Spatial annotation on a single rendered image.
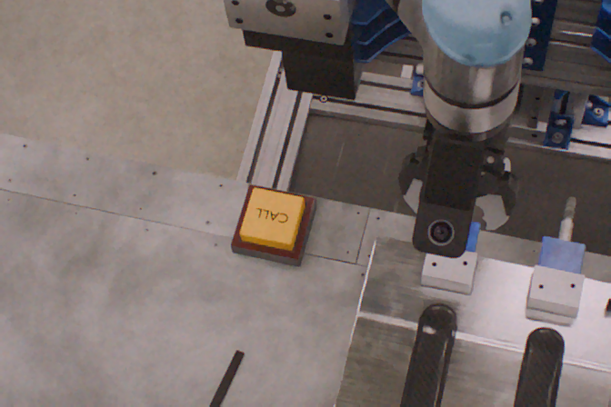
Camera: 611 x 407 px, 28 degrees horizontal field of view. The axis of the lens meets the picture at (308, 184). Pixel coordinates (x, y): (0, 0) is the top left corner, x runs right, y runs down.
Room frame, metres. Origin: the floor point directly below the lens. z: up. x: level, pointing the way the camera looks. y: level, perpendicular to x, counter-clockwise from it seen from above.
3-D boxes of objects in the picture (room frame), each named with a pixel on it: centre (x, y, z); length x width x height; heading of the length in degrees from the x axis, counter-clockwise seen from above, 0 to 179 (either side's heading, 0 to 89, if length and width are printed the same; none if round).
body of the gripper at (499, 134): (0.50, -0.14, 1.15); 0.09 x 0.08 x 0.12; 157
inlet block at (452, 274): (0.51, -0.15, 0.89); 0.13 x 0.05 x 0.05; 158
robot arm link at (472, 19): (0.49, -0.14, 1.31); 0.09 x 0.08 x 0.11; 25
